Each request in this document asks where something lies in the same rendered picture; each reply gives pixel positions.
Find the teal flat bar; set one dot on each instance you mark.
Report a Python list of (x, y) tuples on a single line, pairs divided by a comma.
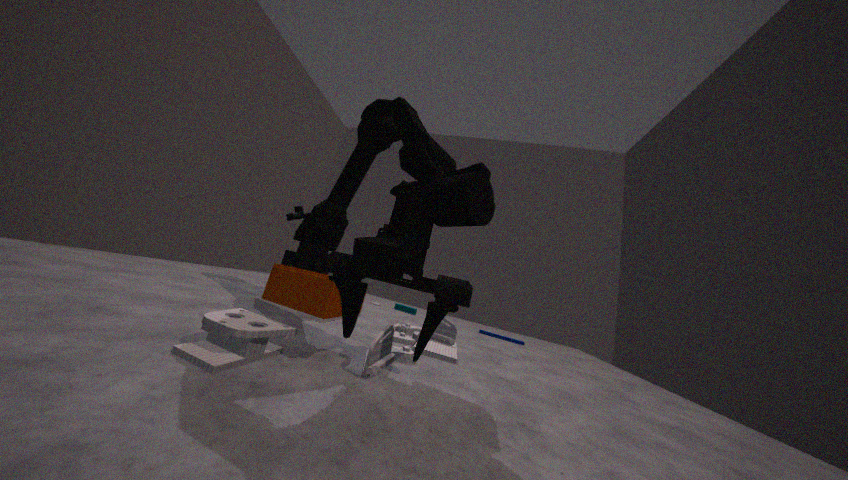
[(405, 309)]

